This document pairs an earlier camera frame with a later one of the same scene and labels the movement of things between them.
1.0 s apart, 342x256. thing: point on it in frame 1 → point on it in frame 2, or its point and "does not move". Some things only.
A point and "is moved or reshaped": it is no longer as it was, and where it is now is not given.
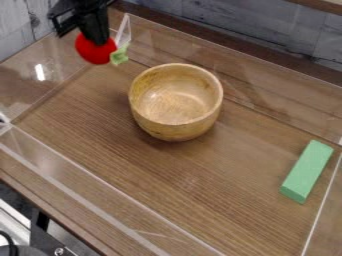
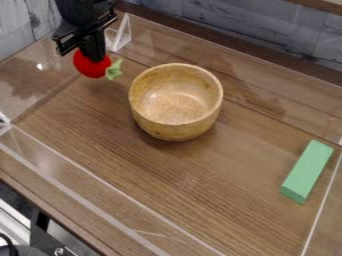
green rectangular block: (307, 171) does not move
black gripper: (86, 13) → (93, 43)
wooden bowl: (176, 99) does not move
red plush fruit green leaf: (101, 53) is moved or reshaped
